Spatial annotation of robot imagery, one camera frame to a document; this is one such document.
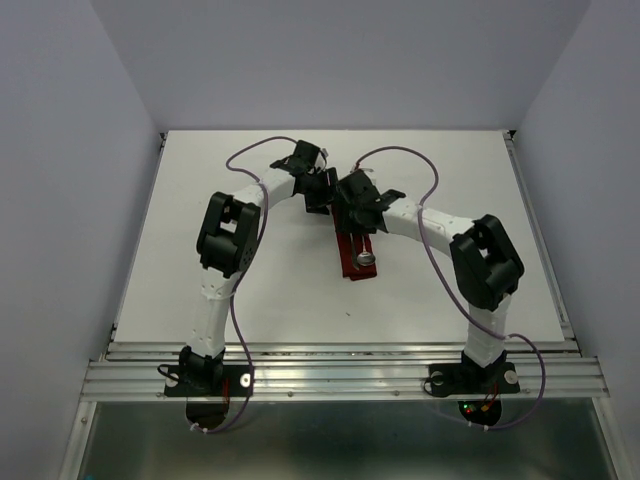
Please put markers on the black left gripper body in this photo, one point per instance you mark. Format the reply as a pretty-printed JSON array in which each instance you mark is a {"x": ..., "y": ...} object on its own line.
[{"x": 317, "y": 192}]

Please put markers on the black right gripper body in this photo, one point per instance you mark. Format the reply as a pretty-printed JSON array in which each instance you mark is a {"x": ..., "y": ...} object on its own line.
[{"x": 347, "y": 216}]

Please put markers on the silver metal spoon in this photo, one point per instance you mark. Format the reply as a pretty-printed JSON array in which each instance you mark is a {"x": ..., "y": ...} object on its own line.
[{"x": 365, "y": 258}]

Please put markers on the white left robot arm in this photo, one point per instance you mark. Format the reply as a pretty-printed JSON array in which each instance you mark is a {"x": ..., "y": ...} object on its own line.
[{"x": 231, "y": 232}]

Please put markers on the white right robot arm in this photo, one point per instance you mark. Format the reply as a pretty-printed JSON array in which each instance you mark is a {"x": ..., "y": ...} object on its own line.
[{"x": 472, "y": 257}]

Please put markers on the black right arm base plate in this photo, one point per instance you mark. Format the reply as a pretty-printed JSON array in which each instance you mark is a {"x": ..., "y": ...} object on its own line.
[{"x": 447, "y": 379}]

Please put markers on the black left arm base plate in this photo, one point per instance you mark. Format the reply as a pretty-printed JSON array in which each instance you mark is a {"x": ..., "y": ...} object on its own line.
[{"x": 233, "y": 381}]

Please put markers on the aluminium right side rail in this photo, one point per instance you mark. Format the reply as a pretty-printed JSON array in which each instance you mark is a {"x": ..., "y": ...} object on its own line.
[{"x": 563, "y": 317}]

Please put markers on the aluminium front frame rail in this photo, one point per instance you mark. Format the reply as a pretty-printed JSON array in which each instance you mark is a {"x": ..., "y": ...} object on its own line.
[{"x": 341, "y": 372}]

